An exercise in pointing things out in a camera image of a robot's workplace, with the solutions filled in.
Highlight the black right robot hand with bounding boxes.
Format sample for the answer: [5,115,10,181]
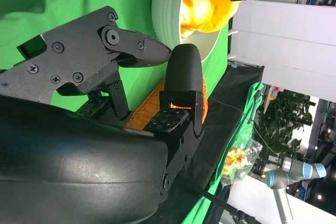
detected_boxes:
[0,6,208,224]

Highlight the striped croissant bread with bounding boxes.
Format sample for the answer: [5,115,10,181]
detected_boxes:
[180,0,215,38]

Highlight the black backdrop cloth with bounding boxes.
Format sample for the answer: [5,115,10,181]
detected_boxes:
[141,61,265,224]

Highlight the clear snack bag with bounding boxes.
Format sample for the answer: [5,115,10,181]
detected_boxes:
[219,140,263,188]

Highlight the orange wicker basket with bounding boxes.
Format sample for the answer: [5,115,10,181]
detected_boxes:
[125,74,208,131]

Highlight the green leafy plant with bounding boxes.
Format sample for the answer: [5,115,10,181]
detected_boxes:
[251,89,313,159]

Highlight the black stand pole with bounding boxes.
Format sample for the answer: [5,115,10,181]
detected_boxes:
[181,176,263,224]

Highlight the pale green bowl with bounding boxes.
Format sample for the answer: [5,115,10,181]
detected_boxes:
[151,0,222,61]

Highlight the thin black cable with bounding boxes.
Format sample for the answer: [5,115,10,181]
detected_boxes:
[208,95,280,154]

